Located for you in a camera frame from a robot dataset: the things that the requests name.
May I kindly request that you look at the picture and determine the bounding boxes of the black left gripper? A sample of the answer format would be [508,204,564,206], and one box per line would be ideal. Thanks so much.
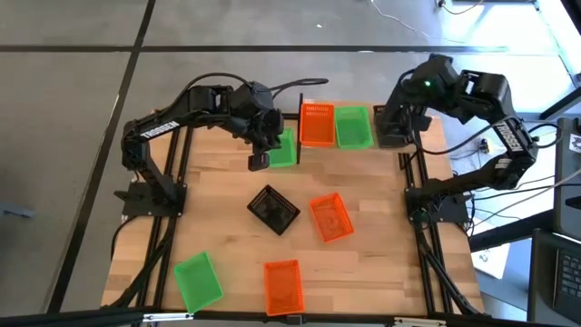
[247,107,287,173]

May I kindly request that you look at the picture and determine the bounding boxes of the green plastic basket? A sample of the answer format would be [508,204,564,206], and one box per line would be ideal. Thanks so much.
[267,127,299,169]
[334,105,376,151]
[173,252,224,314]

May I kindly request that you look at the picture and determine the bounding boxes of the orange plastic basket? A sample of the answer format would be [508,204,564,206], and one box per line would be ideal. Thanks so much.
[262,259,305,317]
[309,192,356,243]
[299,103,336,149]

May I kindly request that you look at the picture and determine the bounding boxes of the black metal desk leg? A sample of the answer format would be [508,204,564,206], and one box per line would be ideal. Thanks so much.
[517,85,581,123]
[469,208,557,253]

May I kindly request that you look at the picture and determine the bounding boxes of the white paper sheet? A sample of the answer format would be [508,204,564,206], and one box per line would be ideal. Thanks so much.
[470,244,512,281]

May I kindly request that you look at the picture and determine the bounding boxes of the black computer case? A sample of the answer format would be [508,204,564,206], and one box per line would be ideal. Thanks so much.
[553,116,581,242]

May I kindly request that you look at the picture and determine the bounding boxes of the dark laptop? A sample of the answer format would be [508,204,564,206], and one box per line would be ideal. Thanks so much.
[527,228,581,324]

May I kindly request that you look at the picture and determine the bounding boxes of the grey object on floor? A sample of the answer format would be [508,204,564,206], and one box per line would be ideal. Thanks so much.
[0,203,35,220]

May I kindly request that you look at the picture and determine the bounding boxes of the wooden shelf with black frame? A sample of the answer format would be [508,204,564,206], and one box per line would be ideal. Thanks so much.
[298,93,428,165]

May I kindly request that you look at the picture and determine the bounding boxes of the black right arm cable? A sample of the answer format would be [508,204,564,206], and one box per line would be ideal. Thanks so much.
[406,115,566,156]

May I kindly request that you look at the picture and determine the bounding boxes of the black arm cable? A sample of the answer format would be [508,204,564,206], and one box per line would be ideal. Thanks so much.
[406,115,566,156]
[179,71,330,108]

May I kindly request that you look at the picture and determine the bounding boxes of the black aluminium rig frame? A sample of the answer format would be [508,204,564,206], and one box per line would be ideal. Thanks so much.
[0,102,581,327]

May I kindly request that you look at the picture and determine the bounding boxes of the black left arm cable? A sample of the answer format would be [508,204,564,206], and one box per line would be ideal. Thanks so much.
[179,71,330,108]

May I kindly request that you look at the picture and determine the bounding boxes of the thin white floor cable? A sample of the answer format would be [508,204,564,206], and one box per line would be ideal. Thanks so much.
[369,0,430,40]

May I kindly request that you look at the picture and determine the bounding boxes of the thin black floor cable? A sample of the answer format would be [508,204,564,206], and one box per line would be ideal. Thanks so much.
[438,0,485,15]

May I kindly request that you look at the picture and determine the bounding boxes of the grey cable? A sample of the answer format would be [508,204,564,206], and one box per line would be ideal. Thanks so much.
[471,168,581,228]

